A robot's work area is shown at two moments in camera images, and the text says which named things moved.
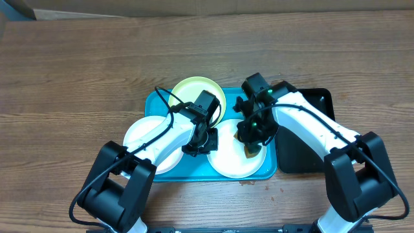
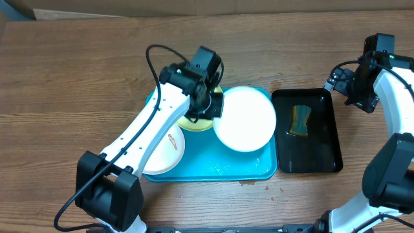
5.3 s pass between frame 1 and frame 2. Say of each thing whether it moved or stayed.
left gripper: moved
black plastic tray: stayed
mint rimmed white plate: moved
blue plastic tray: stayed
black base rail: stayed
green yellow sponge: moved
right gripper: moved
